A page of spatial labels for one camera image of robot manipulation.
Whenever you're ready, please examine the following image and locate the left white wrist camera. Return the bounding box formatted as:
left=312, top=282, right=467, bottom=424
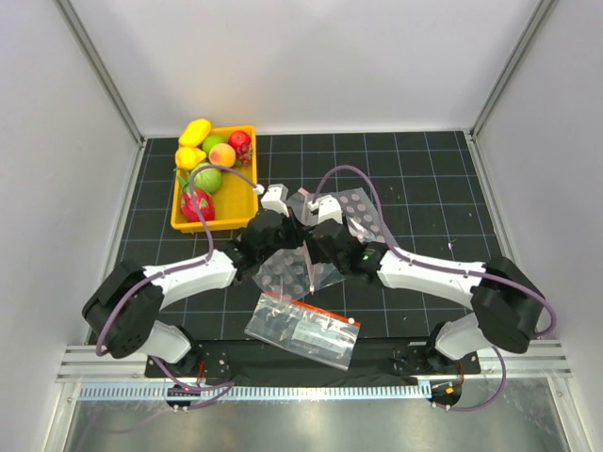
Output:
left=260, top=184, right=289, bottom=218

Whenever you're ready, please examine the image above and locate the green lime toy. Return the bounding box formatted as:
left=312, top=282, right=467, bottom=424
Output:
left=202, top=134, right=227, bottom=153

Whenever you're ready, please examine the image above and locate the pink polka dot zip bag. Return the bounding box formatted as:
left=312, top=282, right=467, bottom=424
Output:
left=253, top=188, right=391, bottom=301

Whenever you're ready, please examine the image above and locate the right aluminium frame post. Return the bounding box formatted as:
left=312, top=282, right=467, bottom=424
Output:
left=469, top=0, right=558, bottom=140

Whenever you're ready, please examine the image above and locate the slotted white cable duct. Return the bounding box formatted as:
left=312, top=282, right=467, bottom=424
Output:
left=78, top=380, right=432, bottom=402

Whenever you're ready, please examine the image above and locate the green cabbage toy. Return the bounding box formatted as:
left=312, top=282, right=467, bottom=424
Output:
left=192, top=163, right=222, bottom=195

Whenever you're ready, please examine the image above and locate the black grid cutting mat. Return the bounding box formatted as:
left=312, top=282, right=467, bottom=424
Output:
left=117, top=131, right=500, bottom=337

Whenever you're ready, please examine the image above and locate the red dragon fruit toy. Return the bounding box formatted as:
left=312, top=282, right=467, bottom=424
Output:
left=177, top=176, right=216, bottom=222

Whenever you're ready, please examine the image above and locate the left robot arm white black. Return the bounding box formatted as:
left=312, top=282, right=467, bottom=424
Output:
left=82, top=210, right=304, bottom=377

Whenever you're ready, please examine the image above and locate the aluminium frame post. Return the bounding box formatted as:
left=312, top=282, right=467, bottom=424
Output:
left=469, top=0, right=558, bottom=140
left=53, top=0, right=144, bottom=146

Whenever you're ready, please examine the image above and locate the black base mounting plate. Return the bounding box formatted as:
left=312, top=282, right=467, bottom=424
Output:
left=145, top=336, right=481, bottom=388

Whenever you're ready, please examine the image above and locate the yellow mango toy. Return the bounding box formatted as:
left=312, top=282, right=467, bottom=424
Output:
left=178, top=119, right=212, bottom=148

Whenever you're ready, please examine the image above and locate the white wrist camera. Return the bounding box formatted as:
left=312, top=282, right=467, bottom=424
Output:
left=260, top=184, right=289, bottom=218
left=318, top=195, right=343, bottom=224

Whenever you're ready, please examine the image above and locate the clear bag orange zipper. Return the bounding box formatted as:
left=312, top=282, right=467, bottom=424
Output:
left=245, top=293, right=361, bottom=371

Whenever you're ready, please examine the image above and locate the yellow lemon toy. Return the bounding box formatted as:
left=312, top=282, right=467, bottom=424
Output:
left=174, top=147, right=206, bottom=171

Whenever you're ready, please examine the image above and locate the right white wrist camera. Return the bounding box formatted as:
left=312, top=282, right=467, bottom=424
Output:
left=318, top=195, right=343, bottom=224

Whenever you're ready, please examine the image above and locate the yellow plastic tray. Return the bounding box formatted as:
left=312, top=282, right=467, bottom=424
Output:
left=171, top=125, right=259, bottom=234

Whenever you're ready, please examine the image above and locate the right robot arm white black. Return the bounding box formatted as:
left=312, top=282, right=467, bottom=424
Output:
left=305, top=219, right=543, bottom=373

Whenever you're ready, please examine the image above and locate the red apple toy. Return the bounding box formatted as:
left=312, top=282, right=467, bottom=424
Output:
left=228, top=130, right=252, bottom=149

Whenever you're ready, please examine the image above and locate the dark red grapes toy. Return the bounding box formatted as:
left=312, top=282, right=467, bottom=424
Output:
left=235, top=143, right=253, bottom=166

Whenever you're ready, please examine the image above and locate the left aluminium frame post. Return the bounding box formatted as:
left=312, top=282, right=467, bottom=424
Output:
left=53, top=0, right=144, bottom=146

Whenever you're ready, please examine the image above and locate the orange peach toy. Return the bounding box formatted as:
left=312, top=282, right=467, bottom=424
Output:
left=208, top=143, right=236, bottom=168

